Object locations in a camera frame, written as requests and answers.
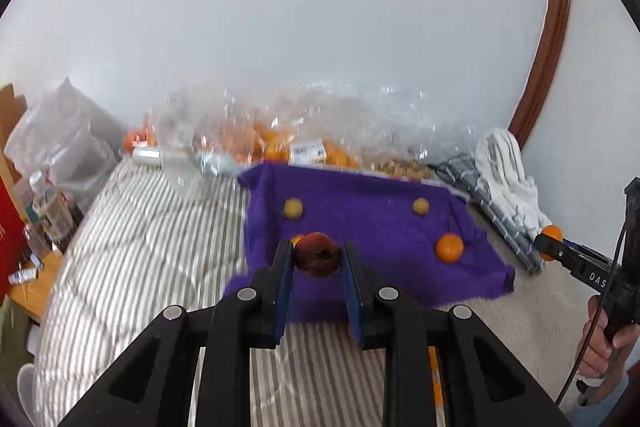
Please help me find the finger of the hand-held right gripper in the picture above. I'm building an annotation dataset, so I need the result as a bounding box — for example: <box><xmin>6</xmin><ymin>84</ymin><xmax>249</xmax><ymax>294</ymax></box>
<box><xmin>532</xmin><ymin>233</ymin><xmax>591</xmax><ymax>269</ymax></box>

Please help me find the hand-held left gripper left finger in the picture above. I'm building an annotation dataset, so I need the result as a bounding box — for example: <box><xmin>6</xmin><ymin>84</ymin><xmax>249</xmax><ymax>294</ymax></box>
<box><xmin>57</xmin><ymin>239</ymin><xmax>296</xmax><ymax>427</ymax></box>

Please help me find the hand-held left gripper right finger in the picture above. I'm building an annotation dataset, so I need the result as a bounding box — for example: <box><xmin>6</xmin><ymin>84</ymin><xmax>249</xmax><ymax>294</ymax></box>
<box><xmin>341</xmin><ymin>241</ymin><xmax>573</xmax><ymax>427</ymax></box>

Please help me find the purple towel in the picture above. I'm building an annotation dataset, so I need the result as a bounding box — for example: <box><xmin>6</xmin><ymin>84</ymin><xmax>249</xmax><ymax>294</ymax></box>
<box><xmin>222</xmin><ymin>162</ymin><xmax>516</xmax><ymax>323</ymax></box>

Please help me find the small dark red fruit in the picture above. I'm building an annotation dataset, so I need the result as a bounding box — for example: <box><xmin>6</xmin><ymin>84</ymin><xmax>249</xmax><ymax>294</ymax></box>
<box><xmin>292</xmin><ymin>232</ymin><xmax>343</xmax><ymax>279</ymax></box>

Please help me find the person's right hand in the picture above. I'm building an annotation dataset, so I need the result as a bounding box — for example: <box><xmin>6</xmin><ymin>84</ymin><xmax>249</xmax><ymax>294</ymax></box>
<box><xmin>575</xmin><ymin>294</ymin><xmax>640</xmax><ymax>388</ymax></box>

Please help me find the grey checkered cloth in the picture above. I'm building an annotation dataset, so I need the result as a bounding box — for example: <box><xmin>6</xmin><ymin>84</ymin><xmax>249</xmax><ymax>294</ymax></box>
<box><xmin>430</xmin><ymin>154</ymin><xmax>546</xmax><ymax>276</ymax></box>

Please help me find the white striped towel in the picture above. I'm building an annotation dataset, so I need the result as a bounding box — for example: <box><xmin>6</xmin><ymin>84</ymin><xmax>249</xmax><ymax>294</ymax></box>
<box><xmin>475</xmin><ymin>129</ymin><xmax>553</xmax><ymax>230</ymax></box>

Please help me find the clear bag of brown fruit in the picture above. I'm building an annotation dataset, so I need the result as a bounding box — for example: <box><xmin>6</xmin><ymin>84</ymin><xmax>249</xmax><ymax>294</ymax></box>
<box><xmin>360</xmin><ymin>82</ymin><xmax>481</xmax><ymax>181</ymax></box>

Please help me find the striped quilt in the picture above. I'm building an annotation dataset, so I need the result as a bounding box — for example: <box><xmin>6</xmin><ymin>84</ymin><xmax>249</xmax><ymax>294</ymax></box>
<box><xmin>32</xmin><ymin>157</ymin><xmax>591</xmax><ymax>427</ymax></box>

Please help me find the clear lying water bottle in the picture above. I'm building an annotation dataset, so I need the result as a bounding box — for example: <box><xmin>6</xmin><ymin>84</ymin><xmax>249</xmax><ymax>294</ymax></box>
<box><xmin>160</xmin><ymin>147</ymin><xmax>237</xmax><ymax>178</ymax></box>

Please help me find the clear plastic bag of oranges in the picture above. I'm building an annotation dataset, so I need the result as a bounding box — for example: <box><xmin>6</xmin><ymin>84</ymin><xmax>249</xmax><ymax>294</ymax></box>
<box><xmin>150</xmin><ymin>82</ymin><xmax>361</xmax><ymax>170</ymax></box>

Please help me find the white cylindrical bottle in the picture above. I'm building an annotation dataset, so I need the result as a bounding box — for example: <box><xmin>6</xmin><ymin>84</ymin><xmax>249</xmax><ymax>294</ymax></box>
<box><xmin>131</xmin><ymin>146</ymin><xmax>163</xmax><ymax>168</ymax></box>

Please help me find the wooden side table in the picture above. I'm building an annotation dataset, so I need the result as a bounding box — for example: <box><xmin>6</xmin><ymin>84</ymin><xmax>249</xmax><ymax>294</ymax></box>
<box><xmin>9</xmin><ymin>252</ymin><xmax>66</xmax><ymax>323</ymax></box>

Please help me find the clear plastic bottle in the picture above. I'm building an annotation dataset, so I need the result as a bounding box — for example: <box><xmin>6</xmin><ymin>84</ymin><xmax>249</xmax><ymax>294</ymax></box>
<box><xmin>29</xmin><ymin>169</ymin><xmax>77</xmax><ymax>244</ymax></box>

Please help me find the small white bottle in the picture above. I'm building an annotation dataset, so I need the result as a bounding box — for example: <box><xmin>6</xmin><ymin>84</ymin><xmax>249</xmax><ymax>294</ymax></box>
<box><xmin>7</xmin><ymin>268</ymin><xmax>39</xmax><ymax>286</ymax></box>

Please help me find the white plastic bag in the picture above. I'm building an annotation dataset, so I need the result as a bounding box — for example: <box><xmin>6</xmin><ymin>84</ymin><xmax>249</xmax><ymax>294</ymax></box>
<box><xmin>5</xmin><ymin>77</ymin><xmax>124</xmax><ymax>208</ymax></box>

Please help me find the red paper bag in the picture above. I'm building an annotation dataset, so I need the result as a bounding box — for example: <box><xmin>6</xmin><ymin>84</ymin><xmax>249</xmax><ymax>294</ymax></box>
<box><xmin>0</xmin><ymin>179</ymin><xmax>27</xmax><ymax>303</ymax></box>

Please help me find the brown cardboard box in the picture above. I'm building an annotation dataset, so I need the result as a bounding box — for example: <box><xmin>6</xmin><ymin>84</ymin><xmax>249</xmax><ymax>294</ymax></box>
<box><xmin>0</xmin><ymin>83</ymin><xmax>32</xmax><ymax>228</ymax></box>

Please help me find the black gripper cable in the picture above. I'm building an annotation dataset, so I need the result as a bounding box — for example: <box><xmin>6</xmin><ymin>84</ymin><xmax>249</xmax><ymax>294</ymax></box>
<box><xmin>555</xmin><ymin>222</ymin><xmax>631</xmax><ymax>405</ymax></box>

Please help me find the brown wooden door frame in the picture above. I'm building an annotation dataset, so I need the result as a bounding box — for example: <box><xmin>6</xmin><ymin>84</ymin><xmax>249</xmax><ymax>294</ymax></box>
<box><xmin>507</xmin><ymin>0</ymin><xmax>573</xmax><ymax>148</ymax></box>

